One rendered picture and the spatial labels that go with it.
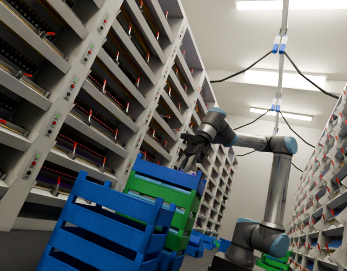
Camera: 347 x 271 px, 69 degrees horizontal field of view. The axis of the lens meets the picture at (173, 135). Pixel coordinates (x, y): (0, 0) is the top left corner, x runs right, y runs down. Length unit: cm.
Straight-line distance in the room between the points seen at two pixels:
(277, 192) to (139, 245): 111
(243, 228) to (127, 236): 112
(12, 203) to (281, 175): 142
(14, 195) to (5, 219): 10
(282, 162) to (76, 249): 128
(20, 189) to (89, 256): 51
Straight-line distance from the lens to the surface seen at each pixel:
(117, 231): 80
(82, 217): 86
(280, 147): 173
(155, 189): 108
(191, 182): 105
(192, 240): 245
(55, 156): 130
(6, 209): 124
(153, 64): 202
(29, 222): 139
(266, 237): 170
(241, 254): 179
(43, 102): 120
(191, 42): 244
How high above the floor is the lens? 30
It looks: 15 degrees up
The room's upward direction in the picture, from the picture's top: 20 degrees clockwise
